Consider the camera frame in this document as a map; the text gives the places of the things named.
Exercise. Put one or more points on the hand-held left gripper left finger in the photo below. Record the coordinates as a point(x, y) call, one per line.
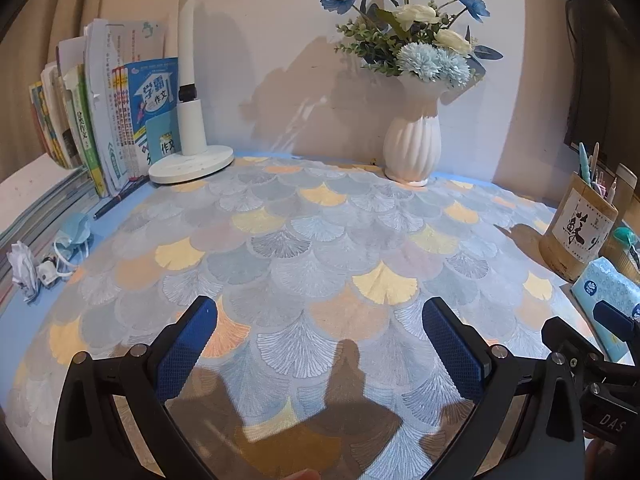
point(185, 350)

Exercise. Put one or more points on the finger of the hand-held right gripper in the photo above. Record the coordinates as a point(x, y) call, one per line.
point(617, 321)

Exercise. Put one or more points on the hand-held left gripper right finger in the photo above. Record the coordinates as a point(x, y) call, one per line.
point(452, 355)

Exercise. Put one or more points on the clear glass bowl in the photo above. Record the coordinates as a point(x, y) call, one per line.
point(617, 262)

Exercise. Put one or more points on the person's right hand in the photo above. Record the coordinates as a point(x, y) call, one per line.
point(597, 460)

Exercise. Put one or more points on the person's left hand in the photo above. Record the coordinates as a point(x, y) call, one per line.
point(300, 475)

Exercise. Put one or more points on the light blue tissue pack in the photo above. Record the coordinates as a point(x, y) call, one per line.
point(595, 285)

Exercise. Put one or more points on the bamboo pen holder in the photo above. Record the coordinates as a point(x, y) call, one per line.
point(580, 230)

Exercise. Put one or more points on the clear bottle white cap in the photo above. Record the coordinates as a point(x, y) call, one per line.
point(625, 185)

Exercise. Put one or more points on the small white black gadget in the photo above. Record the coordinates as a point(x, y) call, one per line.
point(49, 272)

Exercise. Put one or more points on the fan-patterned tablecloth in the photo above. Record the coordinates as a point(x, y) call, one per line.
point(320, 260)

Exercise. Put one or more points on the blue face mask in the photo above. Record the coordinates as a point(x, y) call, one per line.
point(75, 230)

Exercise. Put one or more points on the dark pen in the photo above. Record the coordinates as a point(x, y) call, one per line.
point(115, 202)

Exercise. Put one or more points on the basket of small items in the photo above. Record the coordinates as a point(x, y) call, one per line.
point(582, 160)

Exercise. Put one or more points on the crumpled white paper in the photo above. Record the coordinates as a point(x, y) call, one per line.
point(22, 265)

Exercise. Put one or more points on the white ribbed vase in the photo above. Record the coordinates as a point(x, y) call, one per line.
point(412, 145)

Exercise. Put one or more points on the stack of flat booklets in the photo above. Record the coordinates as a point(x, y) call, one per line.
point(30, 200)

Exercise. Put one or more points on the white desk lamp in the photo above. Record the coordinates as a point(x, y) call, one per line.
point(192, 125)

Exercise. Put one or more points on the row of upright books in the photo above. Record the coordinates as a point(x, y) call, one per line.
point(100, 110)

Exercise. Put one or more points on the blue and white flower bouquet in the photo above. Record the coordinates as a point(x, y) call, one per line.
point(430, 60)

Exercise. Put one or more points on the beige curtain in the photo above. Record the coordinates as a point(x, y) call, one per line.
point(50, 10)

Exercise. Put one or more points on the black wall television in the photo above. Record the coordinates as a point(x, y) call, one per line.
point(600, 85)

